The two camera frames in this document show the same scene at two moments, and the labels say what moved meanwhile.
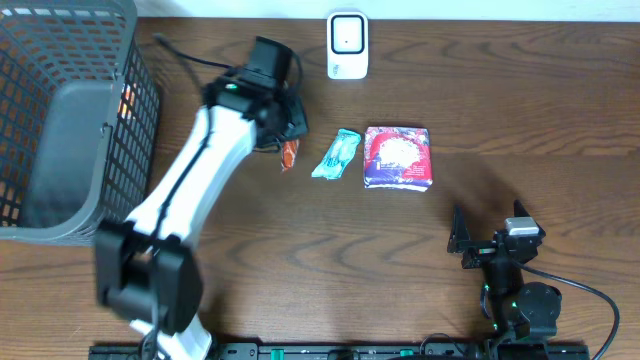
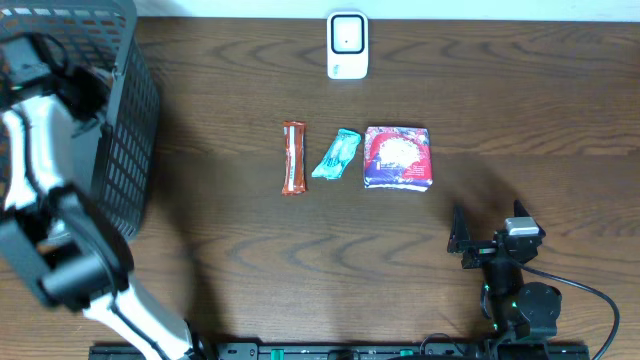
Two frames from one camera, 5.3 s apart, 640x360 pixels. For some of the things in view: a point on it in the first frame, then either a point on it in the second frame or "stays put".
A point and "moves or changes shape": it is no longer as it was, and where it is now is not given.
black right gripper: [460, 240] stays put
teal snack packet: [338, 155] stays put
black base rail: [366, 351] stays put
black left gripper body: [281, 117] to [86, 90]
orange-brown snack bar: [289, 150] moves or changes shape
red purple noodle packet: [397, 157] stays put
